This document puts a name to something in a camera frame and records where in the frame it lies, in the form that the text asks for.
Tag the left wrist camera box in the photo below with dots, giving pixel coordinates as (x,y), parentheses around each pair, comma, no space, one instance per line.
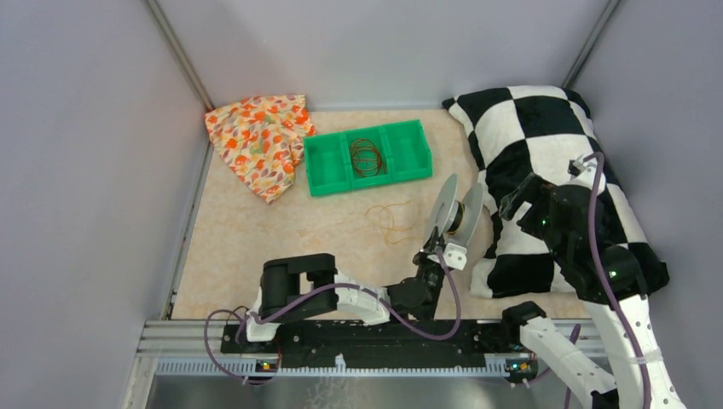
(455,256)

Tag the aluminium front rail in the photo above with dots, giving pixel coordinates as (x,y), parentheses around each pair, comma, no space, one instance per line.
(192,348)

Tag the black white checkered pillow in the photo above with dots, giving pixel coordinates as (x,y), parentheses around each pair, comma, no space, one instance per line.
(513,132)

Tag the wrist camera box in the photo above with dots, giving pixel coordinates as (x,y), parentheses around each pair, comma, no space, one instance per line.
(455,256)
(582,170)

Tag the green plastic divided bin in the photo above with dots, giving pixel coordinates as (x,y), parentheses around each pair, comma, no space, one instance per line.
(362,158)

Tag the white perforated cable spool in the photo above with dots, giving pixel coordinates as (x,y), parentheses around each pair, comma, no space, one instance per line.
(452,220)

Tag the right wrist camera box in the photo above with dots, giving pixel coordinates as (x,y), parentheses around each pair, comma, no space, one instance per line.
(582,170)

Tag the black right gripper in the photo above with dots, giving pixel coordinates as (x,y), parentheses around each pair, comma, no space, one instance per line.
(531,189)

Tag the orange floral cloth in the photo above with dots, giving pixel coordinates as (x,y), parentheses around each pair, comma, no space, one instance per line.
(261,139)

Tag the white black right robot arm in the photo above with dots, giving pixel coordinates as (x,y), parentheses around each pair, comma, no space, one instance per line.
(614,287)

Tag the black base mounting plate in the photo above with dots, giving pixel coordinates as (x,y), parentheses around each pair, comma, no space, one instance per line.
(317,343)

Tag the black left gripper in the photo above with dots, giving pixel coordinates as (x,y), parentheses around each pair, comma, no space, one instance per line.
(429,248)

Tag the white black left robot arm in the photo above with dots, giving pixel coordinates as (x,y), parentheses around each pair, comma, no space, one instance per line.
(297,288)

